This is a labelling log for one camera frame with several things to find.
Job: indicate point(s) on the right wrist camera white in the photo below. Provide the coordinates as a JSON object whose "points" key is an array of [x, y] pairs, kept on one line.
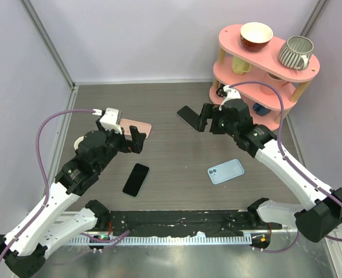
{"points": [[227, 93]]}

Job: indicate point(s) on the grey striped mug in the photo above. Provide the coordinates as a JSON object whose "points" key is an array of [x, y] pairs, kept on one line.
{"points": [[296, 52]]}

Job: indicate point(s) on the black phone near left arm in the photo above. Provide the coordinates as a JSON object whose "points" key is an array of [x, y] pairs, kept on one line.
{"points": [[135, 180]]}

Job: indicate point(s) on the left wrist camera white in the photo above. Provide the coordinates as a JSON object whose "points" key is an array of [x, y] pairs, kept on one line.
{"points": [[111, 120]]}

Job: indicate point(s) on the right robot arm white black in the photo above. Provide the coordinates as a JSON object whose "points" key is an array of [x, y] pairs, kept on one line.
{"points": [[321, 210]]}

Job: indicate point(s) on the black phone silver edge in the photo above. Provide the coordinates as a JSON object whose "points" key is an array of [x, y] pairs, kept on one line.
{"points": [[191, 118]]}

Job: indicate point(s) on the red bowl white inside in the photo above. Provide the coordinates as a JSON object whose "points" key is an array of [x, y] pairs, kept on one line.
{"points": [[255, 36]]}

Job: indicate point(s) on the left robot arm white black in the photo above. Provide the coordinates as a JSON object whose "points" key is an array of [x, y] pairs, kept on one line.
{"points": [[26, 248]]}

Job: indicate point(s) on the yellow mug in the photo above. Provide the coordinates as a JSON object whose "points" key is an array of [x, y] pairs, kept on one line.
{"points": [[240, 66]]}

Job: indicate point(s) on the pink mug on shelf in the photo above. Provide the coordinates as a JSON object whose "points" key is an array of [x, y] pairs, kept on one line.
{"points": [[280, 85]]}

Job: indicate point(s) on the blue mug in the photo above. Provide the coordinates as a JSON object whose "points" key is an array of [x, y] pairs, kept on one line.
{"points": [[260, 110]]}

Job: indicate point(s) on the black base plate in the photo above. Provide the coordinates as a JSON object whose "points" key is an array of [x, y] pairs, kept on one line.
{"points": [[183, 223]]}

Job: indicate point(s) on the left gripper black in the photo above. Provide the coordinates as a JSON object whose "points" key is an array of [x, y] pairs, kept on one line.
{"points": [[135, 145]]}

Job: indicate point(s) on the pink phone case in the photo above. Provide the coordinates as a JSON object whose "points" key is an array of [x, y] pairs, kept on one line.
{"points": [[141, 126]]}

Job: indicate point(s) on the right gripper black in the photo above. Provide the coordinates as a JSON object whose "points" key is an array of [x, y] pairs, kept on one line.
{"points": [[208, 112]]}

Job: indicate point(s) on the white slotted cable duct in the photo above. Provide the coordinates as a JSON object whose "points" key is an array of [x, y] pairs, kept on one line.
{"points": [[199, 239]]}

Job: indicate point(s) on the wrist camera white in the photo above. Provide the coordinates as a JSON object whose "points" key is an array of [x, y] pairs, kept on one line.
{"points": [[111, 120], [227, 93]]}

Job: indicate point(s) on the blue phone case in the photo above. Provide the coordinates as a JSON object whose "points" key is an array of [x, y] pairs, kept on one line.
{"points": [[225, 171]]}

